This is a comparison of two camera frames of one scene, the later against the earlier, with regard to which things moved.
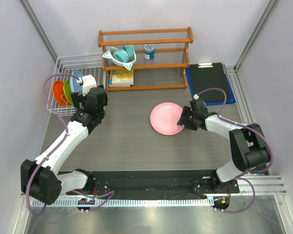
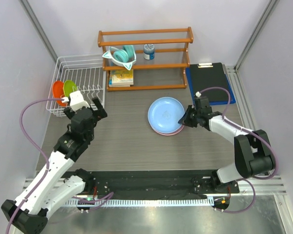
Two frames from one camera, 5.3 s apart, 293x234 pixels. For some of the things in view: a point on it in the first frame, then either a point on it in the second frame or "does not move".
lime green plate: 67,92 does not move
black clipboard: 204,76 does not move
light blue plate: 74,86 → 164,113
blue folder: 212,103 does not move
